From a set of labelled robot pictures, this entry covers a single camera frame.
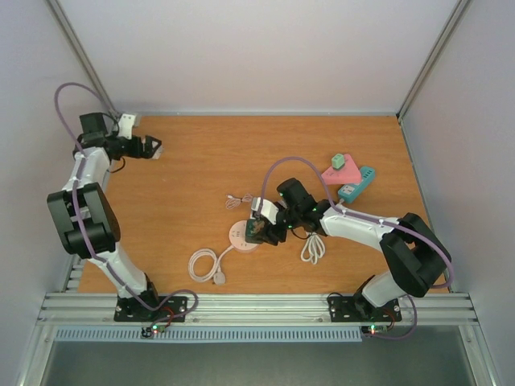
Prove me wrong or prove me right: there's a green cube socket adapter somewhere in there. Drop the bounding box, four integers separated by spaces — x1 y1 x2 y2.
245 219 266 244

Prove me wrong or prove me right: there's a round pink power strip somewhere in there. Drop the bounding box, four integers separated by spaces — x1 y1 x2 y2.
229 220 259 253

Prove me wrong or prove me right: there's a white cube socket adapter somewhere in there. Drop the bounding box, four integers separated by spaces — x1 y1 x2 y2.
154 147 164 159

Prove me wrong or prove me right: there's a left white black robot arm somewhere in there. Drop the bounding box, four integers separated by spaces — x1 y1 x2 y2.
47 113 163 320

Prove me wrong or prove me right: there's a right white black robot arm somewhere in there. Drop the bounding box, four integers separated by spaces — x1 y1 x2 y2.
245 179 451 321

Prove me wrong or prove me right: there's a light green plug adapter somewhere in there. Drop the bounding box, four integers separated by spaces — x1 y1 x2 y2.
331 153 345 170

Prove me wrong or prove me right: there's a teal power strip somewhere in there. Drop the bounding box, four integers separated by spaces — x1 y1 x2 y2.
337 166 376 203

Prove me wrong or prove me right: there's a pink triangular power strip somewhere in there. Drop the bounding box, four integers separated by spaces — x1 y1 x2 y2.
321 154 361 186

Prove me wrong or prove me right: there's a right controller board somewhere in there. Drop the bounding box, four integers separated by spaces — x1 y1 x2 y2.
361 324 391 335

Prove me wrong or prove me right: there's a controller board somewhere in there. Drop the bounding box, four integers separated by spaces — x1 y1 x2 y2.
361 324 391 335
140 325 167 339

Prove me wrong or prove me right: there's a left controller board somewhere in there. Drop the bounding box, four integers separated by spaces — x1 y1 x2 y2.
140 325 167 339

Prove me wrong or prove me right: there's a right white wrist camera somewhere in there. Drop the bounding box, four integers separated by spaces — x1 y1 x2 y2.
250 197 281 225

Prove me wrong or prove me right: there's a white power cord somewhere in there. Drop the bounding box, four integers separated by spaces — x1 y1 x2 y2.
299 235 326 265

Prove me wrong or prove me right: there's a pink usb cable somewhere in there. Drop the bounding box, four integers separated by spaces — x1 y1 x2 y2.
225 193 254 211

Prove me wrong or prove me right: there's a pink power strip cable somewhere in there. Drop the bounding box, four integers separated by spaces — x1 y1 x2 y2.
187 244 235 287

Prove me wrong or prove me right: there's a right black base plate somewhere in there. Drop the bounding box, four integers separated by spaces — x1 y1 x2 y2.
326 292 402 323

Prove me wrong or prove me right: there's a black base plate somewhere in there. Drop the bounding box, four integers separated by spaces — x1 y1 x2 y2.
326 292 402 323
113 296 187 322

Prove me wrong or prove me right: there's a grey slotted cable duct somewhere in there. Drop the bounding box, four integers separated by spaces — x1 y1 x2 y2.
55 326 362 343

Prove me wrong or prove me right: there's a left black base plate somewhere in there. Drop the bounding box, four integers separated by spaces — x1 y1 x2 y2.
113 296 187 322

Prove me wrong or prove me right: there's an aluminium front rail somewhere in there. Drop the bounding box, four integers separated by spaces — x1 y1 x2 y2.
37 293 479 326

